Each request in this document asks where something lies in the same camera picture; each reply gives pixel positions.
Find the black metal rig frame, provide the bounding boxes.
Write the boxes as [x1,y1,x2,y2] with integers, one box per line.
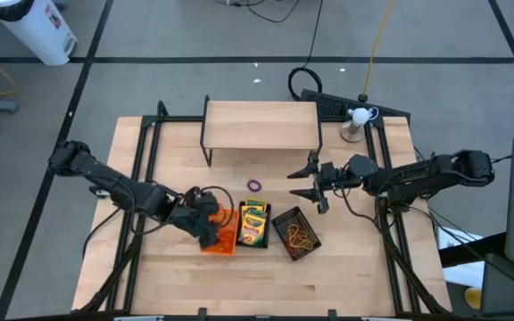
[71,100,452,321]

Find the white paper sheet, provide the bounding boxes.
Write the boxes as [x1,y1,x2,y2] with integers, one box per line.
[435,226,485,289]

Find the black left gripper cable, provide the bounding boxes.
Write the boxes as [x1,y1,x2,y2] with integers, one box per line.
[201,185,236,228]

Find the black mesh panel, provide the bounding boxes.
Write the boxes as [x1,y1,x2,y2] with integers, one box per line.
[300,88,412,124]

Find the black slotted plastic basket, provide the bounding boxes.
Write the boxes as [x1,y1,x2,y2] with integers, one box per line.
[270,205,323,262]
[237,200,272,250]

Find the white cylindrical bin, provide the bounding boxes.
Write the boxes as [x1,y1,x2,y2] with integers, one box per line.
[0,0,79,67]

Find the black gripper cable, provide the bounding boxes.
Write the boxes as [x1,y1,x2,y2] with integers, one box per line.
[339,185,383,224]
[201,185,236,228]

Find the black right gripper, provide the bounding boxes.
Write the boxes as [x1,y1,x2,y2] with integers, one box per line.
[286,150,352,215]

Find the thin black floor cable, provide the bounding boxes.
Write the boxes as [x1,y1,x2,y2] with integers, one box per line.
[214,0,303,23]

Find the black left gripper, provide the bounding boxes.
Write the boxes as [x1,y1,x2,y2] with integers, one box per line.
[167,186,220,251]

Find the wooden shelf riser black legs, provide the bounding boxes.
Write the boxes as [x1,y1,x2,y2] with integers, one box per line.
[199,95,323,169]

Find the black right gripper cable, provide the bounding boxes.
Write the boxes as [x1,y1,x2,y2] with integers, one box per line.
[339,185,383,224]

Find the yellow rubber band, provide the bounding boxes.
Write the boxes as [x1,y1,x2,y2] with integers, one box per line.
[290,229,314,251]
[286,224,307,244]

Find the yellow floor object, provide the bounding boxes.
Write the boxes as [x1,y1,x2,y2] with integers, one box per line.
[464,287,484,311]

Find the black coiled floor cable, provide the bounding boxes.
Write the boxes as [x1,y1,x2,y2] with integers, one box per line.
[286,0,325,102]

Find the orange slotted plastic basket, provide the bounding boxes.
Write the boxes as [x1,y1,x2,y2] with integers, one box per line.
[200,207,240,256]

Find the black left arm base cable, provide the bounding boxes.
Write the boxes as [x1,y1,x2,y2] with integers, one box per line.
[81,207,124,259]

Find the yellow hanging cable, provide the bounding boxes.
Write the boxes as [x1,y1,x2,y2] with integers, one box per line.
[358,0,394,103]

